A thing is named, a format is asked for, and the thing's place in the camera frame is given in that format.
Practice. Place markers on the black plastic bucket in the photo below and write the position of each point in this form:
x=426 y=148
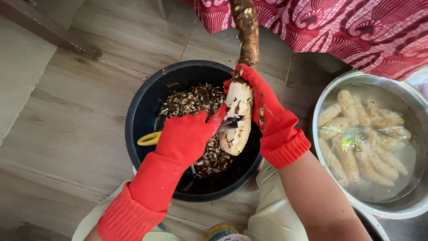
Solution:
x=143 y=107

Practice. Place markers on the large metal basin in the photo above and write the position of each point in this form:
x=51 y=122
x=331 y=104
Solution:
x=384 y=209

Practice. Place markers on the dark wooden bar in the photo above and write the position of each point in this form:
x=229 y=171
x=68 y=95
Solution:
x=50 y=31

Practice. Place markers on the red patterned cloth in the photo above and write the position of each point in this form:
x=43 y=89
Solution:
x=334 y=26

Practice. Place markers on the person's left hand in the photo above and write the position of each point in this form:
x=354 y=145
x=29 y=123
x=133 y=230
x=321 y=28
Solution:
x=182 y=137

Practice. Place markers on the heap of cassava peels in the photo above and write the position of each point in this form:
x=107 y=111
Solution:
x=194 y=100

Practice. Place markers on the person's beige trousers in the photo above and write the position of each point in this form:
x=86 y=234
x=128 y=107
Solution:
x=274 y=214

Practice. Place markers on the white plastic item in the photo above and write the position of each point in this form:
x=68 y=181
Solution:
x=418 y=76

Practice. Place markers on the pile of peeled cassava pieces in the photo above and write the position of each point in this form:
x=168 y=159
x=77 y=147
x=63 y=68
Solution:
x=347 y=160

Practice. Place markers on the yellow tin can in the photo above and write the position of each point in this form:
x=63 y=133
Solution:
x=219 y=231

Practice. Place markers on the long brown cassava root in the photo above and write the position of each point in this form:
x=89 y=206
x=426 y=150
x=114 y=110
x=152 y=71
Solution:
x=239 y=100

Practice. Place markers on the person's right hand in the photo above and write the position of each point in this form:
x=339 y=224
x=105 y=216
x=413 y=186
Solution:
x=270 y=110

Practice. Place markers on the small metal bowl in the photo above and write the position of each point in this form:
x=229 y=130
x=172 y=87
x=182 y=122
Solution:
x=374 y=224

